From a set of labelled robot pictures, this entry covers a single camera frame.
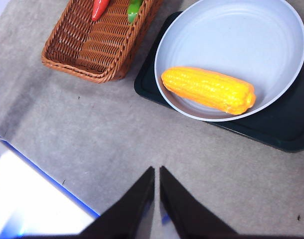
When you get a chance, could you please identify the dark rectangular tray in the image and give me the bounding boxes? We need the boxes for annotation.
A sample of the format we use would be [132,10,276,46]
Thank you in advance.
[134,11,304,153]

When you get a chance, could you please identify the light blue plate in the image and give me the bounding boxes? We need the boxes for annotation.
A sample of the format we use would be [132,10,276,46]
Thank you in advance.
[153,0,304,122]

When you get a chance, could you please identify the brown wicker basket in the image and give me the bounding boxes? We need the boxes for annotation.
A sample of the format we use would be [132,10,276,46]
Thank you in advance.
[41,0,165,84]

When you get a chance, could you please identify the red-orange carrot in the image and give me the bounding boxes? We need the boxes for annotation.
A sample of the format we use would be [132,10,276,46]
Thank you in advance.
[91,0,110,22]

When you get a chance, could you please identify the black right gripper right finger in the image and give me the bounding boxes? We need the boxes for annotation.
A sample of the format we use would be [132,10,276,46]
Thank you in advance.
[159,165,239,236]

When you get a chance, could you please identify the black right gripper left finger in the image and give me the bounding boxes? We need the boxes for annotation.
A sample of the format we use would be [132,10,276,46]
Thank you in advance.
[79,166,155,236]

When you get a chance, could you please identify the white blue-edged base panel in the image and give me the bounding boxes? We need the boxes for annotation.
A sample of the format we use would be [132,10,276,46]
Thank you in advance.
[0,138,102,239]

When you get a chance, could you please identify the yellow corn cob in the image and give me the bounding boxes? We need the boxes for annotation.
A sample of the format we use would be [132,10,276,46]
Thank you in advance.
[161,66,257,116]

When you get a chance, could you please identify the green plastic vegetable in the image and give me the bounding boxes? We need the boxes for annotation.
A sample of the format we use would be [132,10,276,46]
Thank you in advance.
[127,0,144,24]

